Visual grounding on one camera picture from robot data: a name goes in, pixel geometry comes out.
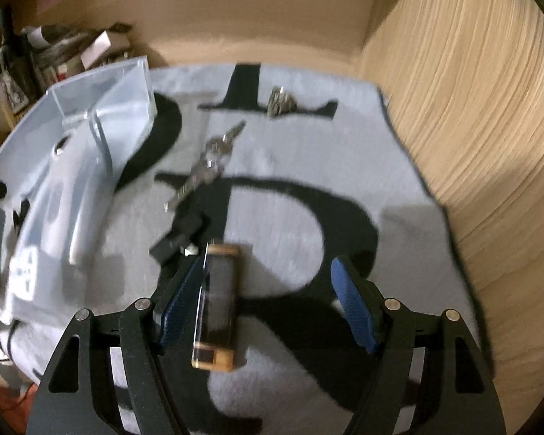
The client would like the dark wine bottle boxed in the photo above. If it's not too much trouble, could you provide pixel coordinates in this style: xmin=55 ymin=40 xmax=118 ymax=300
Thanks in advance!
xmin=0 ymin=7 xmax=32 ymax=114

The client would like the white remote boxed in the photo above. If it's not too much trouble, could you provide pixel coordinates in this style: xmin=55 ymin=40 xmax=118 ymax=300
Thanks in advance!
xmin=7 ymin=247 xmax=41 ymax=302

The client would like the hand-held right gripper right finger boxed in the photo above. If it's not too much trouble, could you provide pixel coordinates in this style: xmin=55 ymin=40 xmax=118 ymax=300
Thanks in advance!
xmin=330 ymin=256 xmax=508 ymax=435

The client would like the black clip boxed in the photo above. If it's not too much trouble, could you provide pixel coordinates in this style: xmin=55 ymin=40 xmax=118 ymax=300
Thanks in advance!
xmin=149 ymin=211 xmax=209 ymax=264

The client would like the silver metal clip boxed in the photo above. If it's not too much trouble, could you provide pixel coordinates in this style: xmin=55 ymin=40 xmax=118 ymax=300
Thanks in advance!
xmin=267 ymin=85 xmax=298 ymax=119

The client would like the bunch of silver keys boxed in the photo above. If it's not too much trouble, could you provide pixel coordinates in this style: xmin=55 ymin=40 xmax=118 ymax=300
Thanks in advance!
xmin=164 ymin=120 xmax=246 ymax=211

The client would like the grey mat with black letters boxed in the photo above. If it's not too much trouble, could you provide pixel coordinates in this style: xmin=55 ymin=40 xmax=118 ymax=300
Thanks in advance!
xmin=0 ymin=62 xmax=495 ymax=435

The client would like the white paper card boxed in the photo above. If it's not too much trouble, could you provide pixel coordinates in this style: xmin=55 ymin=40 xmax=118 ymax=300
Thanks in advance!
xmin=79 ymin=32 xmax=114 ymax=69

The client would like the clear plastic container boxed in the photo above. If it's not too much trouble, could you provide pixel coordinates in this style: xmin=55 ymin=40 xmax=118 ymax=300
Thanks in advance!
xmin=0 ymin=55 xmax=158 ymax=324

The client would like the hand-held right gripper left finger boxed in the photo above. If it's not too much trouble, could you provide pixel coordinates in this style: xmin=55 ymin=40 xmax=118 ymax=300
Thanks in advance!
xmin=25 ymin=254 xmax=209 ymax=435

